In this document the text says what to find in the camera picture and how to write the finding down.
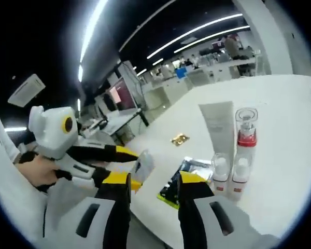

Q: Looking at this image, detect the blue box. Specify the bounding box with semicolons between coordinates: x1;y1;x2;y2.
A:
176;67;189;79

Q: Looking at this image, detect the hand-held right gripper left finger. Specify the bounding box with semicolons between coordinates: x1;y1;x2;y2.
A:
56;173;132;249

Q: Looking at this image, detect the green black skincare packet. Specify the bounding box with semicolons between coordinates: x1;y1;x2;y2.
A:
157;170;215;210

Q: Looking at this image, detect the gold foil skincare sachet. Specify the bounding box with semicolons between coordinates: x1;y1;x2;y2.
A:
170;132;190;146

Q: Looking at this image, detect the white low cabinet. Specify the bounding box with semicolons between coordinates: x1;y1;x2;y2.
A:
142;80;191;111

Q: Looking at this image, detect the blue white skincare packet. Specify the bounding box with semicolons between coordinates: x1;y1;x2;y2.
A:
181;156;214;181

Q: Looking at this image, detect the side desk with black legs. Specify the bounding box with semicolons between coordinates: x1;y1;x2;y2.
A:
80;107;150;143

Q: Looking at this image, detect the person's left hand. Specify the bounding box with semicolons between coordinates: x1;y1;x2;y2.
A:
17;151;73;193

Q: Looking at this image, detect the straight ceiling light strip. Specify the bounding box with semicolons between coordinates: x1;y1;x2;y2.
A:
79;0;108;81

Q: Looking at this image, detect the long curved ceiling light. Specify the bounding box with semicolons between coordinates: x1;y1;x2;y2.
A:
147;13;244;59

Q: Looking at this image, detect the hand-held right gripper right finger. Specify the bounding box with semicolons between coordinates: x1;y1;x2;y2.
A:
178;170;282;249

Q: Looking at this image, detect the white skincare tube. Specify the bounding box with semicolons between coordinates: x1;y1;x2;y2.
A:
198;101;235;167

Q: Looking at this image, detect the person's white shirt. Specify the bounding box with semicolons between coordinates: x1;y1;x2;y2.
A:
0;87;19;167

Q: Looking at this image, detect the ceiling air conditioner unit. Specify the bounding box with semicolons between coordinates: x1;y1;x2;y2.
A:
7;74;46;107

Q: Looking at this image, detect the clear skincare sachet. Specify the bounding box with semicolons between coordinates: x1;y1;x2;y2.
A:
131;149;156;182

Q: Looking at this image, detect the short curved ceiling light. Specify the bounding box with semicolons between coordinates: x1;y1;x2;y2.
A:
174;25;251;54

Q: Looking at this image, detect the red collar skincare pump bottle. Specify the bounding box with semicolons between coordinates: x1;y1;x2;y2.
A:
233;107;259;181

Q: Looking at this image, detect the computer monitor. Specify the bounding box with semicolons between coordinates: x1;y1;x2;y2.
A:
108;76;138;111

